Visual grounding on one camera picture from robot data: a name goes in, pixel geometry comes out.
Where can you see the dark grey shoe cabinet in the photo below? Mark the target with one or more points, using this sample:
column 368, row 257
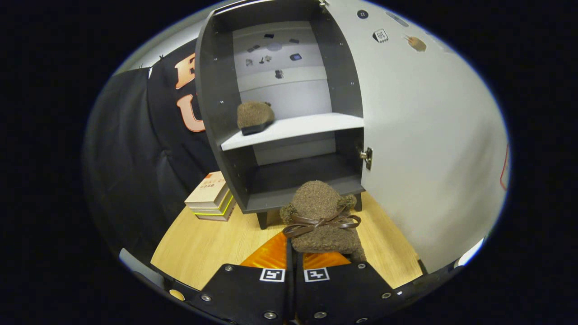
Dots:
column 216, row 113

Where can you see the black backdrop cloth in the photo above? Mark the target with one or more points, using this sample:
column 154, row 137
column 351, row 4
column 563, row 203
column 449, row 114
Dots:
column 131, row 158

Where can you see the yellow edged book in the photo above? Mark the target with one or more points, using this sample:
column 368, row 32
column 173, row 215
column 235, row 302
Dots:
column 210, row 210

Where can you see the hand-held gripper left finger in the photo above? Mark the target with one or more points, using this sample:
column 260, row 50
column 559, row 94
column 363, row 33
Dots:
column 289, row 298

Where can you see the beige shoe cabinet door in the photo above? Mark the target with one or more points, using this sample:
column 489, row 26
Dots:
column 429, row 158

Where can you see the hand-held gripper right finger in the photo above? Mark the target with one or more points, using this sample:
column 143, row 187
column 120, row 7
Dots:
column 325, row 298

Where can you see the beige cover book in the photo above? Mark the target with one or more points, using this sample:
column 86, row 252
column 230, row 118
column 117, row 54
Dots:
column 205, row 187

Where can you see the brown fuzzy shoe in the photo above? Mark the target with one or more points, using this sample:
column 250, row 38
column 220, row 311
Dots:
column 320, row 198
column 253, row 115

